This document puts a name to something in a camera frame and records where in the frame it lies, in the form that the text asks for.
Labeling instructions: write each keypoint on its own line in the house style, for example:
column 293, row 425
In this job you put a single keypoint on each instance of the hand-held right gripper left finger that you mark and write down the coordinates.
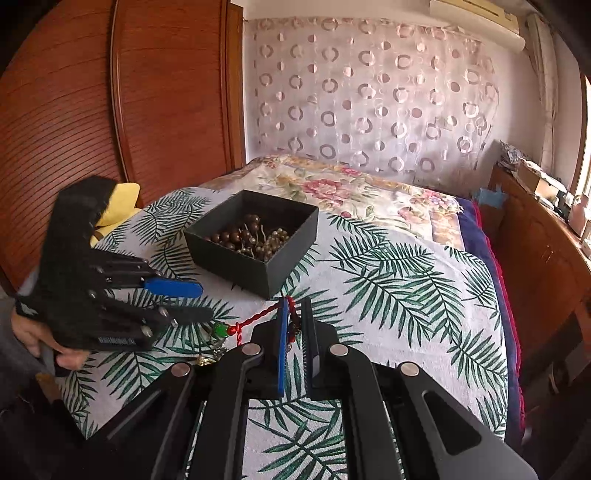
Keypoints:
column 281, row 346

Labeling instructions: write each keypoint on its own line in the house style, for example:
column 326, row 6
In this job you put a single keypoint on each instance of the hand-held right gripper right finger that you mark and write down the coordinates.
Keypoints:
column 315, row 367

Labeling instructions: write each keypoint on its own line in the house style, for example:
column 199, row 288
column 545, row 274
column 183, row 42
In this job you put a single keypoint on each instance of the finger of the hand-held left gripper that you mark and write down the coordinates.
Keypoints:
column 175, row 288
column 184, row 316

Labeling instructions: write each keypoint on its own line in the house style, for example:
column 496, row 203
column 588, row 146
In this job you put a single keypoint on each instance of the black cardboard box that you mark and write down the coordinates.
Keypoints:
column 277, row 272

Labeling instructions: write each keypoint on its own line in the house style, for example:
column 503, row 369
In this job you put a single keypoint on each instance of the person's left hand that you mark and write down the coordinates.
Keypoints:
column 27, row 332

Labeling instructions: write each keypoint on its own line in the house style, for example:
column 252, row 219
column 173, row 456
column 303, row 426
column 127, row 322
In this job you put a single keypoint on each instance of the yellow plush toy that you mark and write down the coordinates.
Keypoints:
column 122, row 199

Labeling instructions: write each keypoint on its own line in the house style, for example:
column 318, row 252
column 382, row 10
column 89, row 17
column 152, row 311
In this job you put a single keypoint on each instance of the green leaf print cloth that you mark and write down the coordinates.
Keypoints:
column 392, row 300

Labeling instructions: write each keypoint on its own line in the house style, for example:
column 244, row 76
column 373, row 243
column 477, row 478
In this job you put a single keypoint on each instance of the brown wooden wardrobe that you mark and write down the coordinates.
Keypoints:
column 69, row 115

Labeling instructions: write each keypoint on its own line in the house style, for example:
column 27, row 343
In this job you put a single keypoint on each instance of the floral blanket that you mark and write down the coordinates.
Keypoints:
column 346, row 184

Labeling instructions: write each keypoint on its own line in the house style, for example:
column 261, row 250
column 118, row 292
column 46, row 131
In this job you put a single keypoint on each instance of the dark blue blanket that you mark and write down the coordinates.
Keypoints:
column 489, row 277

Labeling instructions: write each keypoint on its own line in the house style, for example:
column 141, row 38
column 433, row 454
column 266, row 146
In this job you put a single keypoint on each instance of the long wooden cabinet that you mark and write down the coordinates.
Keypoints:
column 531, row 254

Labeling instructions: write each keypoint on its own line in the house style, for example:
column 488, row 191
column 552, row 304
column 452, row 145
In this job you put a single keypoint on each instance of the light blue bag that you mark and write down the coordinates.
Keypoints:
column 491, row 196

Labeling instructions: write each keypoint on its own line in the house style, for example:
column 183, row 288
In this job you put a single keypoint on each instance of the open cardboard box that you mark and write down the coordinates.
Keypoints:
column 535, row 179

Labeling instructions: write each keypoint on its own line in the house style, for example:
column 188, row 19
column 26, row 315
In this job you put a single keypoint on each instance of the patterned cloth bundle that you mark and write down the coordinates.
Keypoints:
column 512, row 152

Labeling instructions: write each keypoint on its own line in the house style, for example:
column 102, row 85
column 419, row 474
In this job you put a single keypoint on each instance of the window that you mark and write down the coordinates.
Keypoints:
column 586, row 138

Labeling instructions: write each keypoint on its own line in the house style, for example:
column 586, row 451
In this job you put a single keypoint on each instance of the white patterned window curtain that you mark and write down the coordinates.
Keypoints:
column 547, row 92

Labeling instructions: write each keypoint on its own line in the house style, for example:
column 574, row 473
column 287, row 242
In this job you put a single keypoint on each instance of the cream air conditioner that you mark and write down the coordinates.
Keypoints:
column 475, row 18

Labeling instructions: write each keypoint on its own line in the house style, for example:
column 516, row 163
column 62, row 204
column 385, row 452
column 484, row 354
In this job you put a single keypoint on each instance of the circle pattern wall curtain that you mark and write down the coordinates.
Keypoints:
column 369, row 92

